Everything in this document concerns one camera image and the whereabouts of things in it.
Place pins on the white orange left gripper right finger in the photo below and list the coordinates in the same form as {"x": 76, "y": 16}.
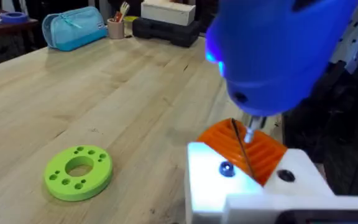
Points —
{"x": 297, "y": 169}

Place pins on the finger of the white orange right gripper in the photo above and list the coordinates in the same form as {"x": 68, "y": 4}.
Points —
{"x": 357, "y": 34}

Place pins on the white orange left gripper left finger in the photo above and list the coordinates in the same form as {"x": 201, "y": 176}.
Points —
{"x": 207, "y": 183}

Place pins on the blue electric screwdriver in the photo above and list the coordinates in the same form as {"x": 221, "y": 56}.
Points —
{"x": 272, "y": 53}

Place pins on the green disc with holes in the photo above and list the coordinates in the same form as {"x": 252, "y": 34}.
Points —
{"x": 78, "y": 172}

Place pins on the black plastic case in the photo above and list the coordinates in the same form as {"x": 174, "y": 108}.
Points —
{"x": 166, "y": 31}

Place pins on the white box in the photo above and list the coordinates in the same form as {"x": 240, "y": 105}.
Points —
{"x": 167, "y": 12}

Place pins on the beige cup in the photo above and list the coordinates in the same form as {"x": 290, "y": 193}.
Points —
{"x": 116, "y": 29}

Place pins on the wooden fork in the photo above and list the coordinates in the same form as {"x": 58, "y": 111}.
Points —
{"x": 124, "y": 9}

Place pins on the light blue zip bag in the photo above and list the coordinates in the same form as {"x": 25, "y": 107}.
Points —
{"x": 73, "y": 29}

